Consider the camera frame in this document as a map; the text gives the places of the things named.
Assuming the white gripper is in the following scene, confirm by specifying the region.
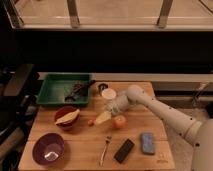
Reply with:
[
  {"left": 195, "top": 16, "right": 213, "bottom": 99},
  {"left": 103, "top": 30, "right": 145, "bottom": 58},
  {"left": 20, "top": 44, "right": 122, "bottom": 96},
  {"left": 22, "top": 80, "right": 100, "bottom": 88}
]
[{"left": 94, "top": 94, "right": 130, "bottom": 125}]

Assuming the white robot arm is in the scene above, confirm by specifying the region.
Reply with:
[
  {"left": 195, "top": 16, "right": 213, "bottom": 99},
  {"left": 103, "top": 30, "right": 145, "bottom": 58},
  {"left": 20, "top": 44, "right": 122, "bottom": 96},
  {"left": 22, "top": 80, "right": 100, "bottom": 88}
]
[{"left": 94, "top": 85, "right": 213, "bottom": 171}]

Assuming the white metal cup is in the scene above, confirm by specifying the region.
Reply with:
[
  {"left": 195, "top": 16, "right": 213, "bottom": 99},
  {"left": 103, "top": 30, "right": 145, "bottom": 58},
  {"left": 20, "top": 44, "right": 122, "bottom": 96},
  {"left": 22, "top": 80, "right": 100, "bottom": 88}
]
[{"left": 101, "top": 88, "right": 117, "bottom": 104}]

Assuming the small dark cup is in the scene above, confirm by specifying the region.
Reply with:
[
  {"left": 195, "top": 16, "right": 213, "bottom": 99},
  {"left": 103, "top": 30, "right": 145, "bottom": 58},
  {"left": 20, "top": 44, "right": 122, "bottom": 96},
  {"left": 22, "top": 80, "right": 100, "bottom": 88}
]
[{"left": 98, "top": 83, "right": 108, "bottom": 93}]

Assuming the orange apple fruit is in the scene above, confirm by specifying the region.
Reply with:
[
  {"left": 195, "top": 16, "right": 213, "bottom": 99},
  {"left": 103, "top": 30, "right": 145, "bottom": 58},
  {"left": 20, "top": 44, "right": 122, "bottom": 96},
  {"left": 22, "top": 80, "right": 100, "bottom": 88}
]
[{"left": 113, "top": 115, "right": 127, "bottom": 129}]

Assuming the silver fork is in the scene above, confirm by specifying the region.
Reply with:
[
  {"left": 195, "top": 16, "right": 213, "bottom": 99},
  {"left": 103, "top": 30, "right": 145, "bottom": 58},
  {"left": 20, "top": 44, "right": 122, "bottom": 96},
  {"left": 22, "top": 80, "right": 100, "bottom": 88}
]
[{"left": 99, "top": 136, "right": 112, "bottom": 166}]

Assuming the wooden cutting board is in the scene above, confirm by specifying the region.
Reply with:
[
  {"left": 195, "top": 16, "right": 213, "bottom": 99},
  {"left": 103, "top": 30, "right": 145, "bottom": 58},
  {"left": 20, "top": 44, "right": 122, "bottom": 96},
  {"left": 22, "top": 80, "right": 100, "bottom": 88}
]
[{"left": 18, "top": 86, "right": 175, "bottom": 171}]

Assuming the dark utensil in tray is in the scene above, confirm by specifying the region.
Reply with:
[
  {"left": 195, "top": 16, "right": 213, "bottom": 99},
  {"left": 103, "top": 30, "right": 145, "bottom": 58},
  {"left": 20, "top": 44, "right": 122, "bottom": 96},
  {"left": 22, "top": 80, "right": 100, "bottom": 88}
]
[{"left": 64, "top": 80, "right": 95, "bottom": 101}]

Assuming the red bowl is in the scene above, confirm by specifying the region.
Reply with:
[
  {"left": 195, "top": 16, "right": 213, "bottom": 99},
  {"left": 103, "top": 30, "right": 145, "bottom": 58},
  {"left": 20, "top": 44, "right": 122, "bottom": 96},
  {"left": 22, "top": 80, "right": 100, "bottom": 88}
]
[{"left": 54, "top": 106, "right": 80, "bottom": 130}]

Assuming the black rectangular block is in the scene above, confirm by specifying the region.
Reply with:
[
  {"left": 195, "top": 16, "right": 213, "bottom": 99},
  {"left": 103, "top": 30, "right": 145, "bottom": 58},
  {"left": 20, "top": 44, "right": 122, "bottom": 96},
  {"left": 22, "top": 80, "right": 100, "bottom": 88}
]
[{"left": 114, "top": 139, "right": 135, "bottom": 163}]

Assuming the blue sponge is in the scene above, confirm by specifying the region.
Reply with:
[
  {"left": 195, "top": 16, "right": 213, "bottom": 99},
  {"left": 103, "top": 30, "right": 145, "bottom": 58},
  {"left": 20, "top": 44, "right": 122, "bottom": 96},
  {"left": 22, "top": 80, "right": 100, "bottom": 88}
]
[{"left": 140, "top": 133, "right": 155, "bottom": 155}]

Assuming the green plastic tray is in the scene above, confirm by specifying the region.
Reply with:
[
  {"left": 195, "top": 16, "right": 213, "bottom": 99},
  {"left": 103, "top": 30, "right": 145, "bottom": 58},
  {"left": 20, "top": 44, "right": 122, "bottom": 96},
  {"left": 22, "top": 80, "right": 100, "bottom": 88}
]
[{"left": 37, "top": 73, "right": 91, "bottom": 106}]

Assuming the purple bowl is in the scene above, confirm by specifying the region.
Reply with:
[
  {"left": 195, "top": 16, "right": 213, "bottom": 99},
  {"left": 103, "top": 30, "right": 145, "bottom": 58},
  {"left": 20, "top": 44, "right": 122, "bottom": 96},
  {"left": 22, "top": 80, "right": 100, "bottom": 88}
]
[{"left": 32, "top": 133, "right": 65, "bottom": 166}]

